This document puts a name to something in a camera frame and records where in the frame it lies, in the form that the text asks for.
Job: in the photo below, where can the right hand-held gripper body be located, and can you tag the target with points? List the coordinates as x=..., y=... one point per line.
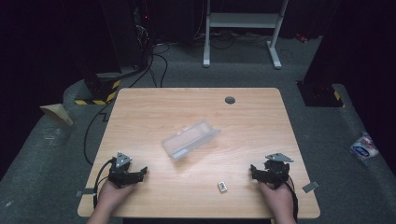
x=277, y=172

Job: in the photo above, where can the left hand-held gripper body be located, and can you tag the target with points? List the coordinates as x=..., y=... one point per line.
x=120, y=175

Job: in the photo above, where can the person's left hand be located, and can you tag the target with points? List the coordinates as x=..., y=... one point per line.
x=112, y=196

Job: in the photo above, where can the person's right hand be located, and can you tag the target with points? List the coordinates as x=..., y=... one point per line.
x=278, y=199

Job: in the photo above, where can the grey tape strip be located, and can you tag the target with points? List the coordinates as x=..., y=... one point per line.
x=85, y=192
x=310, y=187

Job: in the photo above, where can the small white block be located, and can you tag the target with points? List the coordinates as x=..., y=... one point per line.
x=222, y=187

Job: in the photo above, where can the clear plastic box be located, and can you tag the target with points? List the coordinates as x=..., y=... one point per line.
x=190, y=140

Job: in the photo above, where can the black yellow striped stand base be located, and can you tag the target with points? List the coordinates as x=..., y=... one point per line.
x=320, y=95
x=99, y=90

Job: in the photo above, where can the beige cardboard piece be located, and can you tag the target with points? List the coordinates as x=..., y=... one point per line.
x=57, y=112

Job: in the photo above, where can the white and blue plastic packet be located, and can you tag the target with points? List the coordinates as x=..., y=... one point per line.
x=363, y=146

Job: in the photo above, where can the small red object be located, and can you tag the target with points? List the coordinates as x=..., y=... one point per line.
x=301, y=38

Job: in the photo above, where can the black equipment rack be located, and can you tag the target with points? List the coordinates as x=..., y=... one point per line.
x=129, y=31

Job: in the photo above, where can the white metal stand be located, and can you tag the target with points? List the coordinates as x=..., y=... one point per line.
x=241, y=20

